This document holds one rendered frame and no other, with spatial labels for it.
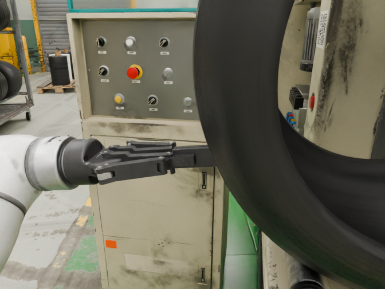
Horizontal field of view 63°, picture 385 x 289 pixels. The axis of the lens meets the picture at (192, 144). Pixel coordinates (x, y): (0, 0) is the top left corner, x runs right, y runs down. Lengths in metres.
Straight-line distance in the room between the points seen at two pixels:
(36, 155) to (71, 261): 1.49
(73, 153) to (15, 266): 1.60
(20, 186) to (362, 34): 0.67
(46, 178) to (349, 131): 0.60
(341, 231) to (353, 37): 0.45
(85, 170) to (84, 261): 1.48
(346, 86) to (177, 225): 0.84
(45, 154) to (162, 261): 1.00
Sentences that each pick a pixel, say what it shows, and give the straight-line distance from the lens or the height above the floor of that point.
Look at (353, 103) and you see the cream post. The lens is 0.75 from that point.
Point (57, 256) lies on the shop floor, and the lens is 2.05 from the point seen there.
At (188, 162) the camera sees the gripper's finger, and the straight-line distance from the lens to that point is 0.46.
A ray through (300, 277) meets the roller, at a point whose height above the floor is 0.92.
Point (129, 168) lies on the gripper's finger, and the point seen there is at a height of 1.04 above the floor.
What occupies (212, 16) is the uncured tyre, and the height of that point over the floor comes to 1.23.
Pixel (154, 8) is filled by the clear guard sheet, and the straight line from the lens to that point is 1.10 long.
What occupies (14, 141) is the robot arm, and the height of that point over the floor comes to 1.05.
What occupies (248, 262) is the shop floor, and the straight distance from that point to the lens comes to 1.89.
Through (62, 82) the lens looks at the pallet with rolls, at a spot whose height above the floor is 0.20.
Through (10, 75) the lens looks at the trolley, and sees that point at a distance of 4.61.
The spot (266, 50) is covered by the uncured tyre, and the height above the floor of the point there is 1.21.
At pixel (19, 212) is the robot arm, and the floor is 0.96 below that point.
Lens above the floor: 1.23
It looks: 21 degrees down
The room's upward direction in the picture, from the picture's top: straight up
